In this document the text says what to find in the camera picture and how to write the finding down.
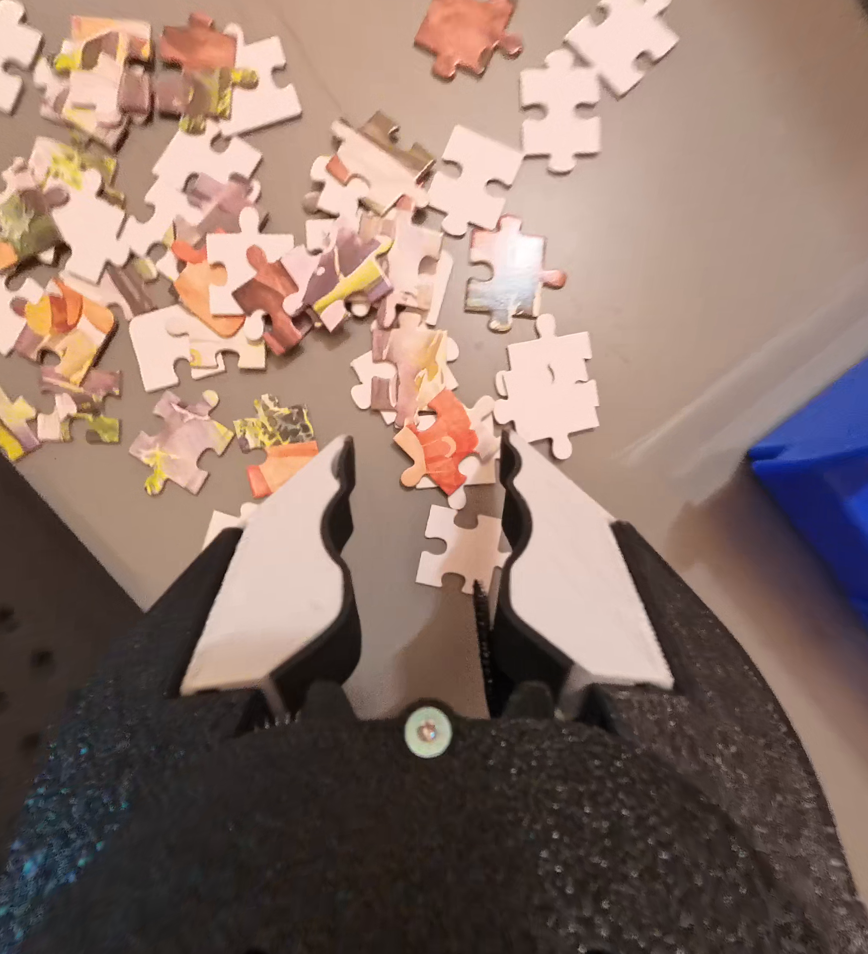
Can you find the blue plastic bin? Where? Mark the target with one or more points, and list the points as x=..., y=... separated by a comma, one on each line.
x=851, y=484

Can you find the pile of jigsaw pieces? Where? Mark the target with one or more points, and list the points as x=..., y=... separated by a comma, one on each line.
x=478, y=179

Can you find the orange striped jigsaw piece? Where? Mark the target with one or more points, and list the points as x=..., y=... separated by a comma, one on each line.
x=441, y=447

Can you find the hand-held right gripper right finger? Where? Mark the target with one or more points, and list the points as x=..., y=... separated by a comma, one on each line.
x=590, y=596

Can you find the grey desk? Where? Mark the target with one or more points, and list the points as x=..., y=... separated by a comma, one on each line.
x=702, y=223

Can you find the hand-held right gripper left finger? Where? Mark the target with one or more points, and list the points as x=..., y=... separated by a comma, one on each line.
x=277, y=596

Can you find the pink-brown jigsaw piece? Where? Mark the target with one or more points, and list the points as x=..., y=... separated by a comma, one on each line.
x=463, y=33

